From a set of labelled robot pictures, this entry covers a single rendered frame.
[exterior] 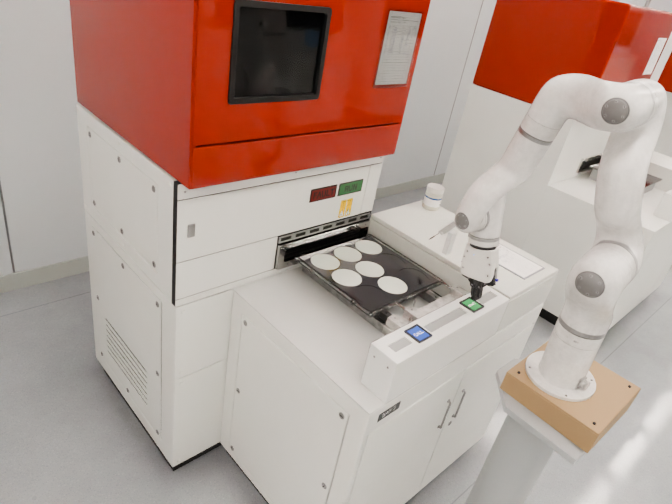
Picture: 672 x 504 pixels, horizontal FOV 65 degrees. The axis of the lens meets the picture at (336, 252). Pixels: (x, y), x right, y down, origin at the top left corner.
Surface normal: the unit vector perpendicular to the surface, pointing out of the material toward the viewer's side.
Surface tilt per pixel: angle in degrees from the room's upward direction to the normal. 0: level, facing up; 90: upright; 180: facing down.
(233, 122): 90
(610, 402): 4
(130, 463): 0
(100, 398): 0
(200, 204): 90
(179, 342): 90
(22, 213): 90
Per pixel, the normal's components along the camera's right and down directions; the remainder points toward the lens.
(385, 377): -0.73, 0.23
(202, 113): 0.67, 0.47
